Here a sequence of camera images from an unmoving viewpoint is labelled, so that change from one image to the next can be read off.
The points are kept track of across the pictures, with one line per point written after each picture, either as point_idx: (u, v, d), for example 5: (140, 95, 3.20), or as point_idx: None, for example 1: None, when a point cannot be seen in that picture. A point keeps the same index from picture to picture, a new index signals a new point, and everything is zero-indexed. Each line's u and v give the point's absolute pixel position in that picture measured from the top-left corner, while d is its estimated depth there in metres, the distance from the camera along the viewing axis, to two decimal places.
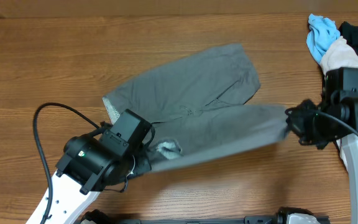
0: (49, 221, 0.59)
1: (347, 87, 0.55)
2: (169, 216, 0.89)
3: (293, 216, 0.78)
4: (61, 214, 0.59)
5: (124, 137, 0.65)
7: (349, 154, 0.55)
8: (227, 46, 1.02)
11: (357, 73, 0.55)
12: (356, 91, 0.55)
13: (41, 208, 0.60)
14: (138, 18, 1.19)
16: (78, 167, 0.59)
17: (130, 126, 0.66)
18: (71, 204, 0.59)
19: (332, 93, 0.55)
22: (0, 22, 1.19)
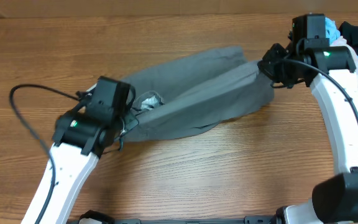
0: (56, 188, 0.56)
1: (311, 35, 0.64)
2: (169, 216, 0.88)
3: (287, 211, 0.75)
4: (68, 178, 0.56)
5: (107, 104, 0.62)
7: (318, 94, 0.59)
8: (227, 48, 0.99)
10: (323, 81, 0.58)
11: (318, 20, 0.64)
12: (319, 37, 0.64)
13: (45, 183, 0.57)
14: (138, 18, 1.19)
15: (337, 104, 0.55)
16: (71, 134, 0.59)
17: (109, 91, 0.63)
18: (76, 166, 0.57)
19: (298, 43, 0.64)
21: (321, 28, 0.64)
22: (1, 22, 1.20)
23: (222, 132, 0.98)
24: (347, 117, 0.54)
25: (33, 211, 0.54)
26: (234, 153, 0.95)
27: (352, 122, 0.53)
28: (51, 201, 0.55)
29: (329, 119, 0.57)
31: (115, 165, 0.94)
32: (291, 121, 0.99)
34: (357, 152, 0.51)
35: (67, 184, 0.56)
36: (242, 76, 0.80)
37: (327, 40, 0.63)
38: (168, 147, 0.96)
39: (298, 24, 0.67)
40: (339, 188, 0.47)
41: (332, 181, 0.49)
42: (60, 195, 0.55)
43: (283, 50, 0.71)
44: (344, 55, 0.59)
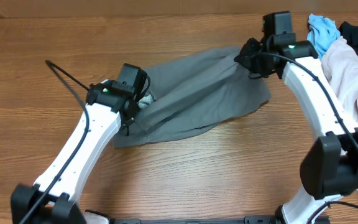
0: (89, 134, 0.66)
1: (279, 31, 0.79)
2: (169, 216, 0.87)
3: (284, 208, 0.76)
4: (98, 127, 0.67)
5: (129, 84, 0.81)
7: (292, 81, 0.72)
8: (225, 48, 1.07)
10: (292, 68, 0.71)
11: (284, 18, 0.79)
12: (286, 33, 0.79)
13: (78, 131, 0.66)
14: (138, 18, 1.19)
15: (306, 84, 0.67)
16: (103, 99, 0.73)
17: (131, 75, 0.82)
18: (106, 120, 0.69)
19: (268, 39, 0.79)
21: (288, 25, 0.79)
22: (1, 23, 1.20)
23: (221, 132, 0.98)
24: (316, 94, 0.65)
25: (64, 152, 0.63)
26: (234, 153, 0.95)
27: (322, 99, 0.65)
28: (82, 145, 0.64)
29: (304, 101, 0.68)
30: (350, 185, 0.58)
31: (116, 165, 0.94)
32: (291, 121, 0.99)
34: (329, 119, 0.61)
35: (97, 133, 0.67)
36: (224, 68, 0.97)
37: (294, 35, 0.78)
38: (168, 147, 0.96)
39: (267, 22, 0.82)
40: (319, 153, 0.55)
41: (313, 150, 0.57)
42: (91, 139, 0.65)
43: (257, 44, 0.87)
44: (305, 49, 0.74)
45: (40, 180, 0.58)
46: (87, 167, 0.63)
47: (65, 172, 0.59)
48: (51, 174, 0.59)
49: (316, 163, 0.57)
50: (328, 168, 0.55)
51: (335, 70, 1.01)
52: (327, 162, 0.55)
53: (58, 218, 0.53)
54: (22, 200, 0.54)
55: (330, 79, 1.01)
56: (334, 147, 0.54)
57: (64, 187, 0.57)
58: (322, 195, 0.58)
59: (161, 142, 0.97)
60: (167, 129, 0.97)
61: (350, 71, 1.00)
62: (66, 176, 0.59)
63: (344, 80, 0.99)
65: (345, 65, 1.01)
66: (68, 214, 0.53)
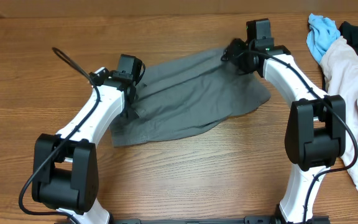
0: (101, 104, 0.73)
1: (260, 36, 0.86)
2: (169, 216, 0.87)
3: (282, 205, 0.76)
4: (108, 100, 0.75)
5: (128, 72, 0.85)
7: (270, 76, 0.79)
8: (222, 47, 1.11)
10: (269, 62, 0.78)
11: (265, 25, 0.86)
12: (265, 38, 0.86)
13: (89, 102, 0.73)
14: (138, 18, 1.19)
15: (280, 71, 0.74)
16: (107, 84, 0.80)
17: (128, 63, 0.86)
18: (114, 94, 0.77)
19: (250, 43, 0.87)
21: (266, 30, 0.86)
22: (1, 23, 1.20)
23: (221, 132, 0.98)
24: (289, 76, 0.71)
25: (80, 114, 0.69)
26: (234, 153, 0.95)
27: (294, 78, 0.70)
28: (95, 111, 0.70)
29: (281, 84, 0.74)
30: (331, 150, 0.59)
31: (115, 165, 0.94)
32: None
34: (301, 91, 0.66)
35: (107, 104, 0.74)
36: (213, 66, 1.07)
37: (271, 40, 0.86)
38: (168, 147, 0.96)
39: (250, 27, 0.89)
40: (294, 116, 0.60)
41: (290, 116, 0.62)
42: (102, 108, 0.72)
43: (243, 44, 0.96)
44: (279, 53, 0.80)
45: (60, 132, 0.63)
46: (98, 131, 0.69)
47: (82, 126, 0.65)
48: (69, 129, 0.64)
49: (294, 127, 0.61)
50: (305, 129, 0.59)
51: (335, 70, 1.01)
52: (304, 121, 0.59)
53: (78, 158, 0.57)
54: (43, 146, 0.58)
55: (330, 79, 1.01)
56: (306, 107, 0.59)
57: (84, 136, 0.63)
58: (305, 162, 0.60)
59: (160, 142, 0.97)
60: (166, 129, 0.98)
61: (350, 71, 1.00)
62: (84, 129, 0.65)
63: (344, 79, 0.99)
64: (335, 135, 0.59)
65: (345, 65, 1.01)
66: (88, 155, 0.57)
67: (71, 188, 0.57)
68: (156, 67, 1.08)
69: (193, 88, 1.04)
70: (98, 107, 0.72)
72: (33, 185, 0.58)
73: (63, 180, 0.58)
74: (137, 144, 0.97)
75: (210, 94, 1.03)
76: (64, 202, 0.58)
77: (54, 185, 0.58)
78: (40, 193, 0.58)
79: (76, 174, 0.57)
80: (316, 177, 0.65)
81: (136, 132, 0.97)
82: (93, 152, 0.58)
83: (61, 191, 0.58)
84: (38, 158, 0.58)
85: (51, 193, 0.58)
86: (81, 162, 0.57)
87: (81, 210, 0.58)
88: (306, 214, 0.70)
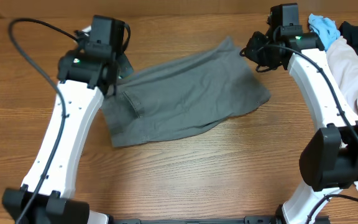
0: (69, 120, 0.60)
1: (286, 23, 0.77)
2: (169, 216, 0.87)
3: (284, 207, 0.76)
4: (77, 114, 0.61)
5: (104, 42, 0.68)
7: (295, 73, 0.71)
8: (220, 44, 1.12)
10: (298, 60, 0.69)
11: (293, 10, 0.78)
12: (293, 25, 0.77)
13: (55, 118, 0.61)
14: (138, 18, 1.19)
15: (310, 77, 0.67)
16: (76, 73, 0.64)
17: (104, 30, 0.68)
18: (83, 100, 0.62)
19: (275, 30, 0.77)
21: (294, 17, 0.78)
22: (1, 23, 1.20)
23: (221, 132, 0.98)
24: (320, 88, 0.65)
25: (48, 145, 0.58)
26: (234, 153, 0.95)
27: (325, 92, 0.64)
28: (64, 132, 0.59)
29: (307, 88, 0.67)
30: (349, 178, 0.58)
31: (116, 165, 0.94)
32: (291, 121, 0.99)
34: (331, 111, 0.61)
35: (76, 117, 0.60)
36: (214, 66, 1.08)
37: (301, 27, 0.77)
38: (168, 147, 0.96)
39: (275, 14, 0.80)
40: (319, 144, 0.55)
41: (314, 140, 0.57)
42: (72, 125, 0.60)
43: (262, 37, 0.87)
44: (310, 43, 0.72)
45: (26, 182, 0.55)
46: (74, 155, 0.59)
47: (51, 167, 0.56)
48: (37, 174, 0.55)
49: (317, 154, 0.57)
50: (327, 160, 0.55)
51: (335, 70, 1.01)
52: (327, 153, 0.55)
53: (53, 215, 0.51)
54: (13, 202, 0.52)
55: None
56: (335, 139, 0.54)
57: (53, 186, 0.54)
58: (319, 185, 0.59)
59: (160, 142, 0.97)
60: (167, 129, 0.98)
61: (350, 71, 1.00)
62: (53, 173, 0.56)
63: (344, 79, 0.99)
64: None
65: (345, 65, 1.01)
66: (61, 212, 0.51)
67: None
68: (156, 67, 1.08)
69: (193, 88, 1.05)
70: (67, 124, 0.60)
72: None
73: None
74: (137, 144, 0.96)
75: (210, 93, 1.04)
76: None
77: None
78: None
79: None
80: (326, 196, 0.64)
81: (136, 132, 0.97)
82: (67, 204, 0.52)
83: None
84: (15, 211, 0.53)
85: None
86: (57, 217, 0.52)
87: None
88: (309, 219, 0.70)
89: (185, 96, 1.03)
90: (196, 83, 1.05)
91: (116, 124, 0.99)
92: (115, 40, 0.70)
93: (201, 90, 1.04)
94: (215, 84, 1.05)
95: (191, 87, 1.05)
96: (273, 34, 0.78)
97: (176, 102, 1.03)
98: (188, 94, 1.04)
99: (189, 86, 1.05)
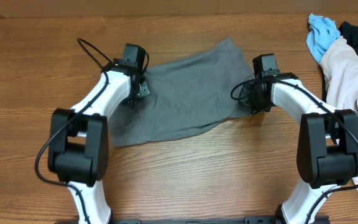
0: (110, 86, 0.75)
1: (266, 68, 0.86)
2: (169, 216, 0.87)
3: (284, 206, 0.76)
4: (116, 84, 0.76)
5: (133, 60, 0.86)
7: (279, 100, 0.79)
8: (220, 45, 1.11)
10: (276, 86, 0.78)
11: (270, 58, 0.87)
12: (271, 69, 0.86)
13: (99, 84, 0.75)
14: (138, 18, 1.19)
15: (288, 93, 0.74)
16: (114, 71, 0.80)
17: (133, 51, 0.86)
18: (120, 79, 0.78)
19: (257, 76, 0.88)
21: (273, 62, 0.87)
22: (0, 22, 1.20)
23: (222, 132, 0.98)
24: (298, 95, 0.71)
25: (91, 93, 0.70)
26: (234, 153, 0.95)
27: (302, 96, 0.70)
28: (104, 91, 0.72)
29: (290, 104, 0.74)
30: (345, 168, 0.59)
31: (116, 165, 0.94)
32: (291, 121, 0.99)
34: (312, 107, 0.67)
35: (116, 86, 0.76)
36: (214, 67, 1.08)
37: (278, 71, 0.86)
38: (168, 147, 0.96)
39: (257, 61, 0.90)
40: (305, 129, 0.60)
41: (301, 131, 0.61)
42: (110, 89, 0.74)
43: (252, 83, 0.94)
44: (287, 78, 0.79)
45: (74, 107, 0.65)
46: (108, 108, 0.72)
47: (95, 103, 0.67)
48: (82, 104, 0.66)
49: (306, 142, 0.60)
50: (315, 145, 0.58)
51: (335, 70, 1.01)
52: (314, 137, 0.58)
53: (92, 130, 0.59)
54: (59, 119, 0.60)
55: (330, 79, 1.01)
56: (317, 120, 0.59)
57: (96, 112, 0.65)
58: (317, 182, 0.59)
59: (160, 142, 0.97)
60: (167, 129, 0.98)
61: (350, 70, 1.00)
62: (96, 106, 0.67)
63: (344, 79, 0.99)
64: (350, 151, 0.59)
65: (345, 65, 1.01)
66: (102, 126, 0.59)
67: (83, 157, 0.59)
68: (156, 67, 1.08)
69: (193, 89, 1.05)
70: (107, 88, 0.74)
72: (49, 155, 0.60)
73: (76, 153, 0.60)
74: (137, 144, 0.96)
75: (210, 94, 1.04)
76: (77, 172, 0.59)
77: (66, 157, 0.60)
78: (56, 163, 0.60)
79: (89, 144, 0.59)
80: (324, 193, 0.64)
81: (135, 132, 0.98)
82: (105, 124, 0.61)
83: (75, 162, 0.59)
84: (54, 129, 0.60)
85: (64, 163, 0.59)
86: (94, 134, 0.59)
87: (94, 179, 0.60)
88: (309, 219, 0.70)
89: (185, 97, 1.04)
90: (196, 84, 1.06)
91: (116, 124, 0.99)
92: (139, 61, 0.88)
93: (201, 91, 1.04)
94: (215, 85, 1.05)
95: (191, 88, 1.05)
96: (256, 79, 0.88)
97: (176, 102, 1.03)
98: (188, 95, 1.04)
99: (189, 87, 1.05)
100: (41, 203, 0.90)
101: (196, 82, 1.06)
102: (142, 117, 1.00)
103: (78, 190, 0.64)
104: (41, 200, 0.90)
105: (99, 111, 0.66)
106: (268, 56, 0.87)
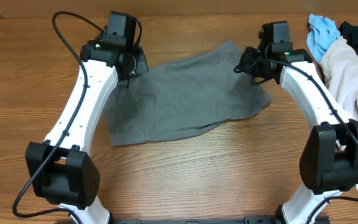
0: (90, 90, 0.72)
1: (277, 40, 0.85)
2: (168, 216, 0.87)
3: (284, 207, 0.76)
4: (96, 85, 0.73)
5: (120, 35, 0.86)
7: (288, 85, 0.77)
8: (220, 46, 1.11)
10: (288, 71, 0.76)
11: (283, 28, 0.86)
12: (283, 41, 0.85)
13: (78, 89, 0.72)
14: (138, 18, 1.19)
15: (301, 83, 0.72)
16: (97, 55, 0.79)
17: (120, 25, 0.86)
18: (102, 75, 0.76)
19: (266, 47, 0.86)
21: (284, 34, 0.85)
22: (1, 23, 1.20)
23: (222, 132, 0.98)
24: (311, 91, 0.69)
25: (68, 112, 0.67)
26: (234, 153, 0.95)
27: (316, 94, 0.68)
28: (84, 102, 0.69)
29: (299, 96, 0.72)
30: (350, 178, 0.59)
31: (116, 165, 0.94)
32: (291, 121, 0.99)
34: (324, 112, 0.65)
35: (97, 88, 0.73)
36: (214, 68, 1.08)
37: (290, 43, 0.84)
38: (168, 147, 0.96)
39: (266, 32, 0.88)
40: (316, 141, 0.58)
41: (310, 140, 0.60)
42: (91, 95, 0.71)
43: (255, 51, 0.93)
44: (299, 59, 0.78)
45: (49, 137, 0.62)
46: (92, 119, 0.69)
47: (72, 128, 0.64)
48: (58, 132, 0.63)
49: (313, 153, 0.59)
50: (323, 158, 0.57)
51: (335, 70, 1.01)
52: (324, 152, 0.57)
53: (71, 169, 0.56)
54: (36, 157, 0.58)
55: (330, 79, 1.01)
56: (329, 134, 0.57)
57: (73, 141, 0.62)
58: (320, 188, 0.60)
59: (160, 142, 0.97)
60: (166, 129, 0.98)
61: (350, 71, 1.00)
62: (73, 132, 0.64)
63: (344, 79, 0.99)
64: (357, 164, 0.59)
65: (345, 65, 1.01)
66: (80, 165, 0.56)
67: (69, 190, 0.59)
68: (156, 68, 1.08)
69: (192, 89, 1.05)
70: (87, 95, 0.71)
72: (35, 188, 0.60)
73: (60, 184, 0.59)
74: (137, 144, 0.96)
75: (210, 94, 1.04)
76: (66, 200, 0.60)
77: (51, 190, 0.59)
78: (43, 193, 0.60)
79: (71, 182, 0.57)
80: (326, 198, 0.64)
81: (135, 132, 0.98)
82: (86, 160, 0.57)
83: (62, 193, 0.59)
84: (32, 166, 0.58)
85: (51, 195, 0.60)
86: (74, 172, 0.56)
87: (84, 204, 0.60)
88: (310, 221, 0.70)
89: (184, 97, 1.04)
90: (195, 84, 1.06)
91: (115, 124, 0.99)
92: (128, 32, 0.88)
93: (200, 91, 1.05)
94: (215, 86, 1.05)
95: (191, 88, 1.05)
96: (265, 50, 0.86)
97: (176, 102, 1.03)
98: (188, 95, 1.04)
99: (189, 88, 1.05)
100: (41, 203, 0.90)
101: (195, 83, 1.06)
102: (142, 117, 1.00)
103: (72, 209, 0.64)
104: (41, 200, 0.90)
105: (77, 137, 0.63)
106: (279, 26, 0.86)
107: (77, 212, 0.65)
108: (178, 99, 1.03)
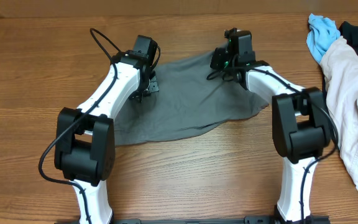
0: (119, 81, 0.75)
1: (241, 51, 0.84)
2: (169, 216, 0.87)
3: (279, 204, 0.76)
4: (125, 79, 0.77)
5: (144, 52, 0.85)
7: (253, 88, 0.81)
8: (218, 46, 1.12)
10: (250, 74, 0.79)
11: (246, 40, 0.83)
12: (247, 52, 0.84)
13: (107, 79, 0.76)
14: (138, 18, 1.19)
15: (260, 79, 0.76)
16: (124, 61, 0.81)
17: (145, 43, 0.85)
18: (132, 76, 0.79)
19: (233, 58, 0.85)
21: (248, 45, 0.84)
22: (0, 22, 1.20)
23: (222, 132, 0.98)
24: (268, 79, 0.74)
25: (99, 91, 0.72)
26: (234, 153, 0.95)
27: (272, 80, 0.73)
28: (113, 88, 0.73)
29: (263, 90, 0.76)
30: (316, 140, 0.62)
31: (116, 165, 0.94)
32: None
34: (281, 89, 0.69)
35: (124, 81, 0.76)
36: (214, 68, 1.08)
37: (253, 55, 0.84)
38: (168, 147, 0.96)
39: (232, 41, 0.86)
40: (275, 108, 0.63)
41: (273, 111, 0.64)
42: (120, 84, 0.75)
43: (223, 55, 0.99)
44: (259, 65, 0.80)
45: (81, 106, 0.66)
46: (116, 105, 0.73)
47: (102, 102, 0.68)
48: (90, 103, 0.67)
49: (278, 121, 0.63)
50: (286, 122, 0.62)
51: (335, 70, 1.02)
52: (284, 116, 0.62)
53: (97, 134, 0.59)
54: (68, 119, 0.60)
55: (330, 79, 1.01)
56: (285, 99, 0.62)
57: (102, 112, 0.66)
58: (293, 155, 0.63)
59: (160, 142, 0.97)
60: (167, 129, 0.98)
61: (350, 70, 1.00)
62: (103, 104, 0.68)
63: (344, 79, 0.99)
64: (318, 124, 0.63)
65: (345, 65, 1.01)
66: (107, 129, 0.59)
67: (89, 158, 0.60)
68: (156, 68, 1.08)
69: (192, 89, 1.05)
70: (116, 84, 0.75)
72: (56, 155, 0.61)
73: (82, 152, 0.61)
74: (137, 144, 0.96)
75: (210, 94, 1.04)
76: (83, 170, 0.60)
77: (73, 156, 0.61)
78: (63, 161, 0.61)
79: (96, 145, 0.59)
80: (306, 169, 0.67)
81: (135, 132, 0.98)
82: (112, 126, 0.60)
83: (81, 161, 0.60)
84: (60, 129, 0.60)
85: (71, 162, 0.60)
86: (102, 135, 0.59)
87: (99, 178, 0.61)
88: (302, 210, 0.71)
89: (184, 98, 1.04)
90: (195, 85, 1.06)
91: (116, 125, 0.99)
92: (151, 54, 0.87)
93: (200, 91, 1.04)
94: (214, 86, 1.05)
95: (191, 88, 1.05)
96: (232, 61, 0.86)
97: (176, 102, 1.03)
98: (188, 95, 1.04)
99: (189, 88, 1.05)
100: (41, 203, 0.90)
101: (195, 83, 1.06)
102: (142, 117, 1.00)
103: (82, 188, 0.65)
104: (41, 199, 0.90)
105: (105, 111, 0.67)
106: (244, 38, 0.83)
107: (86, 194, 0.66)
108: (178, 99, 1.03)
